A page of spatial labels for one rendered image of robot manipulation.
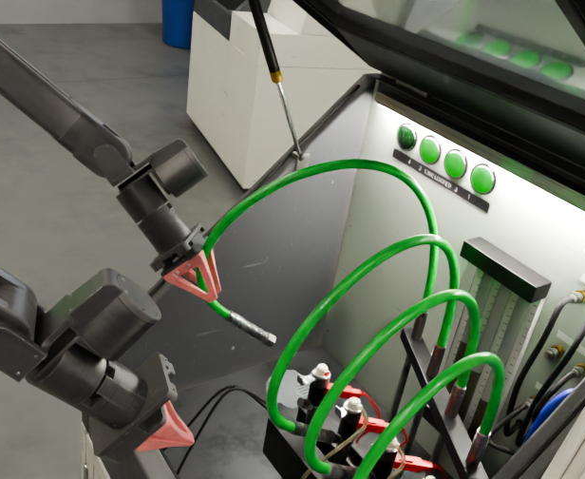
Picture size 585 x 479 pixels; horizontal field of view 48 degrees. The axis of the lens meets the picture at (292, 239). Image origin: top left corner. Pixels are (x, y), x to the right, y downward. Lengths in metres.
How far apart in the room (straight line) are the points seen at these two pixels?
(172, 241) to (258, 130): 2.93
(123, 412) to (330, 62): 3.35
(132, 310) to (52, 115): 0.42
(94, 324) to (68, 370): 0.05
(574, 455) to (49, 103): 0.77
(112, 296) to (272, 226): 0.67
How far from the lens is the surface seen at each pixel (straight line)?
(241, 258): 1.25
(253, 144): 3.88
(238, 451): 1.27
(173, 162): 0.95
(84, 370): 0.65
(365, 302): 1.37
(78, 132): 0.95
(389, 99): 1.19
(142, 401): 0.69
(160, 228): 0.95
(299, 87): 3.86
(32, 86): 0.97
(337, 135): 1.25
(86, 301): 0.62
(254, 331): 1.05
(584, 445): 0.80
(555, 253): 1.04
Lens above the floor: 1.76
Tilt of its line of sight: 29 degrees down
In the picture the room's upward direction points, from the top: 9 degrees clockwise
